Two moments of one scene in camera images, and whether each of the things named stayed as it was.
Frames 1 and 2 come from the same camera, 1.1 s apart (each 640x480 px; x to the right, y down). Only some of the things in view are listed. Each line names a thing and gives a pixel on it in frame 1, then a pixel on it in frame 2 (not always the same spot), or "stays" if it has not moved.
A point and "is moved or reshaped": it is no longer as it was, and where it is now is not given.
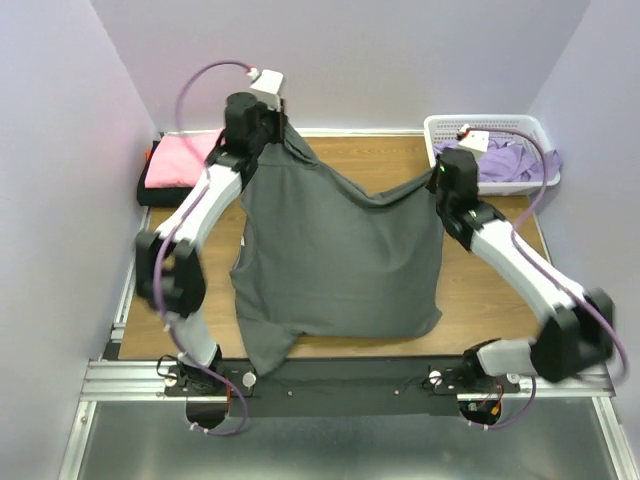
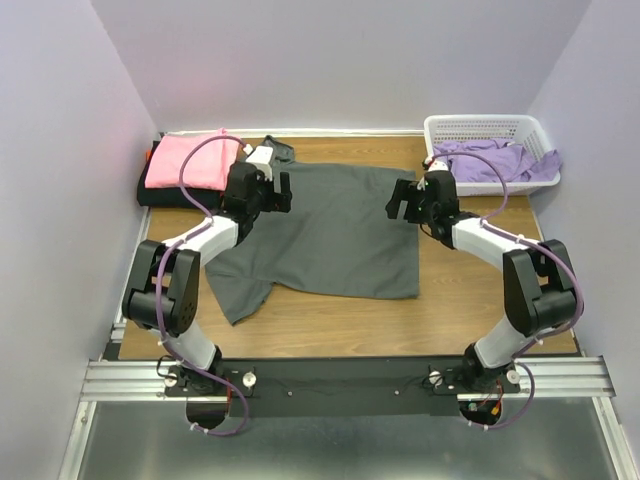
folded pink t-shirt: [181, 159] stays
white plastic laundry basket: [440, 128] stays
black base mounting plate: [336, 387] stays
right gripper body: [441, 205] -> [421, 211]
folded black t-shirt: [160, 197] stays
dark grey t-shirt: [322, 255] is moved or reshaped
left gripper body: [271, 126] -> [264, 198]
